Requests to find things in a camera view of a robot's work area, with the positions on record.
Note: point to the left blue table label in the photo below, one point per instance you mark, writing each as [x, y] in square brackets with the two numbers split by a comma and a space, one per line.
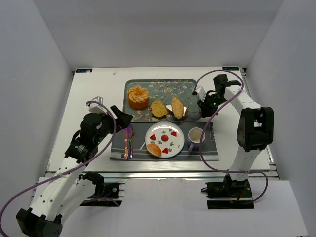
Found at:
[84, 70]

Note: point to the teal floral serving tray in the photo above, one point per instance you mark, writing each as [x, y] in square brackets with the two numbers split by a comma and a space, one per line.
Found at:
[164, 90]

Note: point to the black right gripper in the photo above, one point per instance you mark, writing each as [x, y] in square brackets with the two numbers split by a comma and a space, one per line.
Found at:
[205, 104]

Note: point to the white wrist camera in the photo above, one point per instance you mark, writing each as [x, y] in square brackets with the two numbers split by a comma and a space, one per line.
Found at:
[199, 90]
[96, 107]

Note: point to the lavender ceramic mug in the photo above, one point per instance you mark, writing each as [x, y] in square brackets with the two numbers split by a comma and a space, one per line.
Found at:
[194, 136]

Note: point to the brown seeded bread slice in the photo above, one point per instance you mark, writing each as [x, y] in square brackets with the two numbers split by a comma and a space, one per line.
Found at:
[158, 109]

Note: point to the white strawberry pattern plate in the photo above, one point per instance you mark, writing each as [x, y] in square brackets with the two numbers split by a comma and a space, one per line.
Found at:
[168, 136]

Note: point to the right blue table label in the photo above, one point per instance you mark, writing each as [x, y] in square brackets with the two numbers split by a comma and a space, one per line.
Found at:
[232, 68]

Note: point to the orange round cake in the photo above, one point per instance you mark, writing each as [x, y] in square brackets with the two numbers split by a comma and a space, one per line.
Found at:
[138, 97]

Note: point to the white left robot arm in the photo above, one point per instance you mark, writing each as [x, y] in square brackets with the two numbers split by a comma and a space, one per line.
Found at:
[67, 191]

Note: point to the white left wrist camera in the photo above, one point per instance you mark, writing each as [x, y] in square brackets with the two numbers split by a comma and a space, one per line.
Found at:
[96, 107]

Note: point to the iridescent cutlery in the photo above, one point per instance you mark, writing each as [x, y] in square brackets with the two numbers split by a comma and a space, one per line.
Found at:
[128, 147]

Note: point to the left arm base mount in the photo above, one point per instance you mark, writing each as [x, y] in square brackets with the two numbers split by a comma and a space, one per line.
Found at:
[107, 194]

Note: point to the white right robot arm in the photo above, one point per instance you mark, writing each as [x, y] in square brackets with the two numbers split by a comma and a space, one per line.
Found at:
[254, 132]

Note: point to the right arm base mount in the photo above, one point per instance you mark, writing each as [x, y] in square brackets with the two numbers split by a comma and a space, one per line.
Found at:
[228, 195]

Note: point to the long toasted bread roll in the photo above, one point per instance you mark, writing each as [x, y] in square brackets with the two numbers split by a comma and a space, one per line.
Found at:
[177, 108]

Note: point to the dark grey placemat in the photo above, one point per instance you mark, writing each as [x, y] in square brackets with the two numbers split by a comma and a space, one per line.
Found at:
[140, 152]

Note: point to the small round glazed bun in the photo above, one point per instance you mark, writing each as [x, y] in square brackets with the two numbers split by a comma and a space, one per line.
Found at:
[154, 149]

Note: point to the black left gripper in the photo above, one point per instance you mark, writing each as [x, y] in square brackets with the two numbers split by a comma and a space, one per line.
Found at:
[112, 119]

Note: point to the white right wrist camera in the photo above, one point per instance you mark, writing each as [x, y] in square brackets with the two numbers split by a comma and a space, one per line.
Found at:
[199, 90]

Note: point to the blue table label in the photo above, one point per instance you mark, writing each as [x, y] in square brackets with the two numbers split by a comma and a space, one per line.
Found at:
[232, 68]
[84, 70]

